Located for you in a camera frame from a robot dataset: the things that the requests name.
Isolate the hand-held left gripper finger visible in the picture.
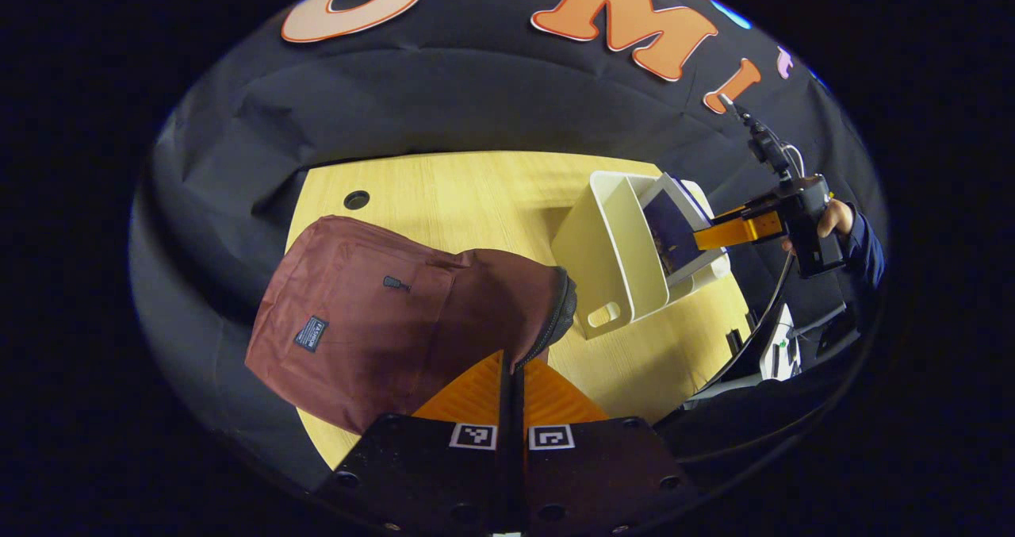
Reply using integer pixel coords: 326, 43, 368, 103
513, 358, 700, 535
316, 350, 514, 535

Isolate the dark blue book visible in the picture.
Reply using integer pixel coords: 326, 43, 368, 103
640, 173, 715, 277

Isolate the white plastic bookshelf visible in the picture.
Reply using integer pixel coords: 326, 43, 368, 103
550, 170, 731, 340

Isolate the maroon fabric schoolbag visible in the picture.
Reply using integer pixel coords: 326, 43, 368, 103
244, 215, 578, 435

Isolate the white device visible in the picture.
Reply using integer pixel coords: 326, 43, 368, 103
759, 303, 803, 381

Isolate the black backdrop cloth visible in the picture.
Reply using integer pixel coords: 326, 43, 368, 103
127, 0, 889, 492

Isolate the black cable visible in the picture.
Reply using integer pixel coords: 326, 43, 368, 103
696, 250, 796, 401

